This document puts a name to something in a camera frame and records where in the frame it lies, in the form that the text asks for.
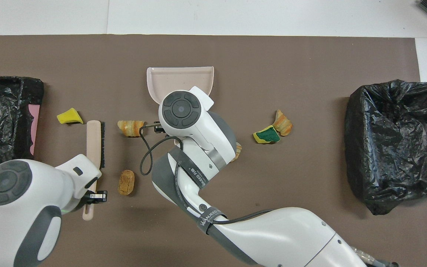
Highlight beige plastic dustpan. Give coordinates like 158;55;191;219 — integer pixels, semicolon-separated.
146;66;215;146

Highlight black bag lined bin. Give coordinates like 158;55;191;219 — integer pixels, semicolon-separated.
345;79;427;216

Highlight yellow sponge wedge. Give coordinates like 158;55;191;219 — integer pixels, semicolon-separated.
57;108;84;125

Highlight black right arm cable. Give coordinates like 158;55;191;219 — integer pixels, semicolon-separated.
139;124;273;225

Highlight brown table mat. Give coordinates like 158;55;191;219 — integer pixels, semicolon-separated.
0;34;427;267

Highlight brown bread roll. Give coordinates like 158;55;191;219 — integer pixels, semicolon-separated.
117;170;135;196

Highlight pink plastic bin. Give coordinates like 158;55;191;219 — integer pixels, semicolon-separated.
28;104;40;155

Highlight green and yellow sponge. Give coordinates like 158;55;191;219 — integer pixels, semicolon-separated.
253;125;281;144

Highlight beige brush black bristles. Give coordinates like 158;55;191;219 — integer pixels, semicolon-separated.
82;120;106;221

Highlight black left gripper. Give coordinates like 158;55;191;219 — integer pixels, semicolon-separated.
87;190;108;204

